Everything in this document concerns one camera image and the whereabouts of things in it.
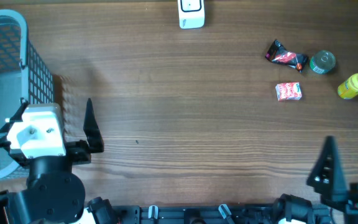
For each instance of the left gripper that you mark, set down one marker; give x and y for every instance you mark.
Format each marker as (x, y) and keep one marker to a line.
(81, 150)

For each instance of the red white small carton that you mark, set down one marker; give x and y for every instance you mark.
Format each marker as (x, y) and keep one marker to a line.
(288, 91)

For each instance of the yellow lidded small bottle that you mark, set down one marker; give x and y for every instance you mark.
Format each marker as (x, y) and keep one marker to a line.
(349, 88)

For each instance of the green labelled round container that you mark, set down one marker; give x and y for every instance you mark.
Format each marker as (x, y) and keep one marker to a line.
(322, 62)

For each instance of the black red snack wrapper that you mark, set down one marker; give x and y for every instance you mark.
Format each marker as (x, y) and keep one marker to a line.
(278, 54)

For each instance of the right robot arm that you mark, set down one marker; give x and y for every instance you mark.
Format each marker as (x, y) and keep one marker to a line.
(300, 207)

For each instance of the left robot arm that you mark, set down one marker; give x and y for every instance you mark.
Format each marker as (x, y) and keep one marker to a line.
(53, 195)

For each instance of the white barcode scanner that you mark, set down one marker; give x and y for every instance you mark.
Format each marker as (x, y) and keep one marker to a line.
(191, 14)

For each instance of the grey plastic mesh basket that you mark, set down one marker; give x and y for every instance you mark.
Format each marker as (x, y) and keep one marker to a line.
(23, 76)

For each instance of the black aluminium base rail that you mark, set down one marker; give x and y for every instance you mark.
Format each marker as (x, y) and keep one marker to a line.
(248, 213)

